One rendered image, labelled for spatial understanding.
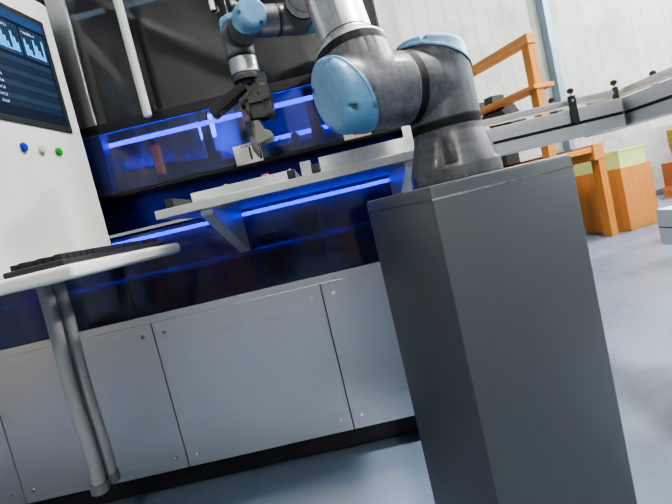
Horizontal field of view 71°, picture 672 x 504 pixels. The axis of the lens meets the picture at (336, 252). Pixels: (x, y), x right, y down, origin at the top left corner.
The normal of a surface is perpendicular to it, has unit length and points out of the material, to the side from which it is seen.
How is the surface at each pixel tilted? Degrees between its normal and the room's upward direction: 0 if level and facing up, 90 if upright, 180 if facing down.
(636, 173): 90
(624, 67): 90
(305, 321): 90
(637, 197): 90
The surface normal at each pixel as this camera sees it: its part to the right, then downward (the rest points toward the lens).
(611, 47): 0.29, 0.01
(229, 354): 0.00, 0.08
